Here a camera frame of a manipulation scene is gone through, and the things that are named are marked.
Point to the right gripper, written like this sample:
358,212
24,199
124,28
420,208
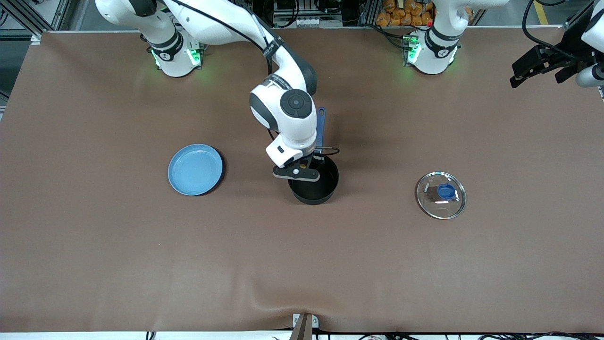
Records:
317,159

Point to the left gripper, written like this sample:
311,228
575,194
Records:
562,56

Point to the glass lid with blue knob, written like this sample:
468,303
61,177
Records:
446,191

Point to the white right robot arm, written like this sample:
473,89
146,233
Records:
288,113

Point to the brown table cover mat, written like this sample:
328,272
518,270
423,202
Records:
302,264

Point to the round blue plate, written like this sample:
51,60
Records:
196,170

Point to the grey electronics box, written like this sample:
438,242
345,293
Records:
306,12

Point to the pile of orange packets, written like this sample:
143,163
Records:
401,14

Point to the aluminium frame profile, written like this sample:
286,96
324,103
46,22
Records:
573,21
33,16

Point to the metal table edge bracket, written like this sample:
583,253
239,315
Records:
304,326

